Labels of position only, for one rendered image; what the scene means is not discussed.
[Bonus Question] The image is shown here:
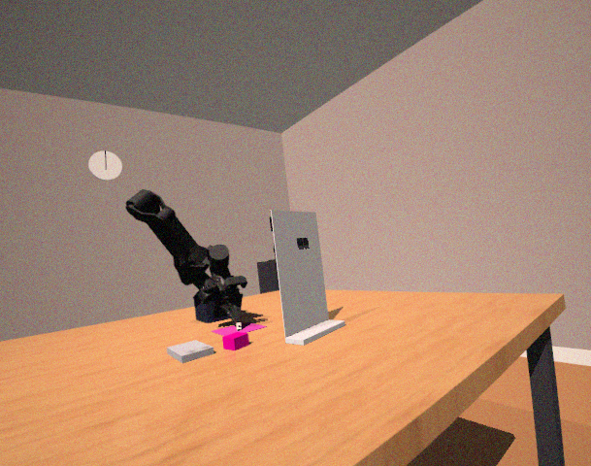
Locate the magenta block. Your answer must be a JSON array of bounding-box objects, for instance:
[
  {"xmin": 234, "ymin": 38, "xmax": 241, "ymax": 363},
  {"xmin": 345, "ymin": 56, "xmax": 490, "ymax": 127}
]
[{"xmin": 222, "ymin": 332, "xmax": 249, "ymax": 350}]

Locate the pink flat square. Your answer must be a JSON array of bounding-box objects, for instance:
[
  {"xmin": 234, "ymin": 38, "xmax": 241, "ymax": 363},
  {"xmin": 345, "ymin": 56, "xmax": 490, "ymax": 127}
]
[{"xmin": 211, "ymin": 322, "xmax": 267, "ymax": 337}]

